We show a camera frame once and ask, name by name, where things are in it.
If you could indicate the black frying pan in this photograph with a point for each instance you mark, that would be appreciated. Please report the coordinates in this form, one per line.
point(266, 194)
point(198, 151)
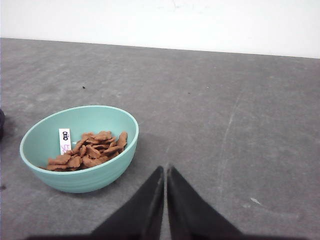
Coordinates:
point(2, 122)

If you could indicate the brown beef pieces pile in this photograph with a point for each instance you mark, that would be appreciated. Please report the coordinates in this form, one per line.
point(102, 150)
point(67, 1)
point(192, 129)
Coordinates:
point(90, 151)

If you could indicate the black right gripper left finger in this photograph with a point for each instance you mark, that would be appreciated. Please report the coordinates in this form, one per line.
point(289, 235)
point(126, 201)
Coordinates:
point(140, 218)

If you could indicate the white label sticker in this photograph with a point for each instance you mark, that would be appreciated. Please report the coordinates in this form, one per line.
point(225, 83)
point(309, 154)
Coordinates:
point(64, 140)

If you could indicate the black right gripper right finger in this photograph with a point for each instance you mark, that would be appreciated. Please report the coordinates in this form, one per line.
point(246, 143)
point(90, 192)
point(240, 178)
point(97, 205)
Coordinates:
point(190, 216)

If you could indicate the teal green bowl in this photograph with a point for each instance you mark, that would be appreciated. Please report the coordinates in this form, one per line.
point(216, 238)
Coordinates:
point(41, 142)

